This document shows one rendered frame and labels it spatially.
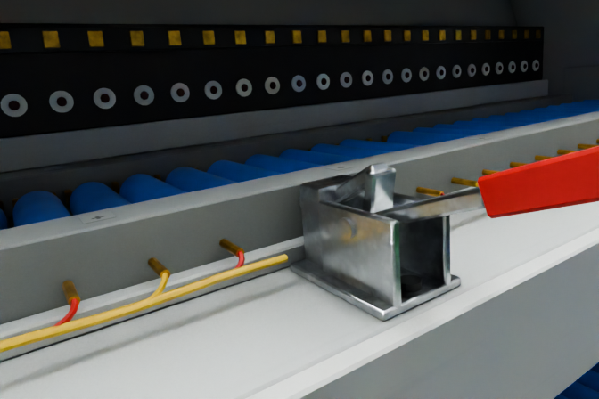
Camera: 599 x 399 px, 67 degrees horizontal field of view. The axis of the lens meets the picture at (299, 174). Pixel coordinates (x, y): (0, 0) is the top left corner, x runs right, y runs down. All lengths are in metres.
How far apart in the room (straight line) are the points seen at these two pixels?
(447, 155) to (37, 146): 0.19
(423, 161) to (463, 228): 0.03
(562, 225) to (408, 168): 0.06
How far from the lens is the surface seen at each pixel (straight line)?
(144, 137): 0.26
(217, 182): 0.18
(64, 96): 0.26
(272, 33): 0.30
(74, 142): 0.26
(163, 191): 0.17
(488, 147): 0.21
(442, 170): 0.19
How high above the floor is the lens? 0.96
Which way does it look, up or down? 5 degrees up
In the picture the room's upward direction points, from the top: 14 degrees counter-clockwise
